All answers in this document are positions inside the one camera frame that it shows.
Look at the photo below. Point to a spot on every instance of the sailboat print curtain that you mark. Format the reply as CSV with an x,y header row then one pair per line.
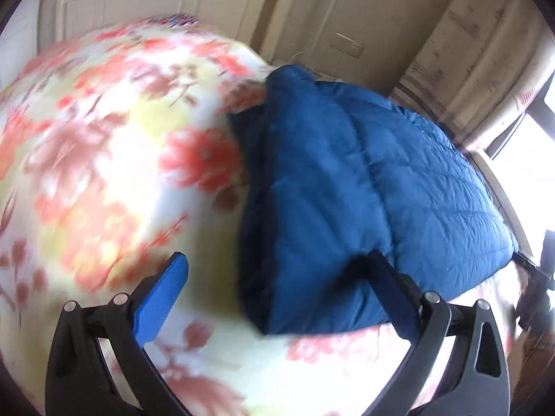
x,y
468,34

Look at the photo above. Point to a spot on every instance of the blue quilted jacket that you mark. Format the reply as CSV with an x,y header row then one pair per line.
x,y
347,182

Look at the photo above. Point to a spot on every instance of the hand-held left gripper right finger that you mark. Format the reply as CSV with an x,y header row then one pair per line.
x,y
394,299

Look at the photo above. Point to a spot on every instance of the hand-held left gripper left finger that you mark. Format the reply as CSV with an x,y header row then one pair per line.
x,y
160,299

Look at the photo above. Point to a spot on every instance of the beige wall socket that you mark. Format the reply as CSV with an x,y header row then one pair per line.
x,y
347,44

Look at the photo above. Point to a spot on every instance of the dark framed window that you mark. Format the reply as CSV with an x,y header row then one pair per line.
x,y
533,108

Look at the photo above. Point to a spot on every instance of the floral blanket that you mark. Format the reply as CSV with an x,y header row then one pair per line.
x,y
108,160

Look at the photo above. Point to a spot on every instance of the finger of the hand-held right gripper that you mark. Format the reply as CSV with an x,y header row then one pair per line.
x,y
527,262

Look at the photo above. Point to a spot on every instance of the purple patterned pillow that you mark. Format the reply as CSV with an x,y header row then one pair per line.
x,y
177,19

